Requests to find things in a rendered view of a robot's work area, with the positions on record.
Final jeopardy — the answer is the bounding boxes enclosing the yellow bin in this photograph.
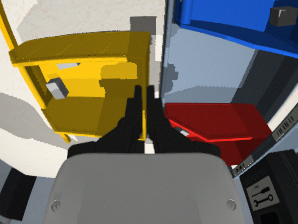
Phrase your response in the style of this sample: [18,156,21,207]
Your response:
[8,31,150,140]

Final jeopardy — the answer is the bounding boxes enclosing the yellow bar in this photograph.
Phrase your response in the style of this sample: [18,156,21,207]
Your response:
[0,0,71,143]

